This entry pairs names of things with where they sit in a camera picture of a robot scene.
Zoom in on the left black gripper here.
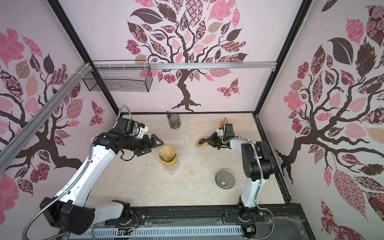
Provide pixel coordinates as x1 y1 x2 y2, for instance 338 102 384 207
124 133 163 157

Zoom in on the grey glass dripper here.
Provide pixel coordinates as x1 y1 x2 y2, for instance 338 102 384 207
215 170 236 190

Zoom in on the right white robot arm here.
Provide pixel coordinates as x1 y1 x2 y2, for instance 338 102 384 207
196 132 275 215

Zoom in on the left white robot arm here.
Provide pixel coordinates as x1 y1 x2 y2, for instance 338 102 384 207
40 133 164 235

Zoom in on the grey glass measuring cup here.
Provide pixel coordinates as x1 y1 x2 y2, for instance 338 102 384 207
166 112 181 129

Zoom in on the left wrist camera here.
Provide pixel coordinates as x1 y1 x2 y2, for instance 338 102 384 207
112 118 149 139

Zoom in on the black wire basket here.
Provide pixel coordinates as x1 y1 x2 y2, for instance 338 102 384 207
83 60 153 93

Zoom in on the rear aluminium rail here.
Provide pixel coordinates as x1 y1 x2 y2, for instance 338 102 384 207
94 62 277 70

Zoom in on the aluminium rail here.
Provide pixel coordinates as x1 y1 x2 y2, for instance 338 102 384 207
94 62 277 70
1 63 91 173

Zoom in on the white slotted cable duct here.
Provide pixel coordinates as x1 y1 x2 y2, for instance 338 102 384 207
67 226 243 240

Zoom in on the left metal cable conduit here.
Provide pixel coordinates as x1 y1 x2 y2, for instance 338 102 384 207
21 104 133 240

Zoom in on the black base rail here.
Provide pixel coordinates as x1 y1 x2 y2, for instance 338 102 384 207
55 203 316 240

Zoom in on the left aluminium rail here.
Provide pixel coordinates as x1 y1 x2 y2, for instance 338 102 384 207
1 63 91 173

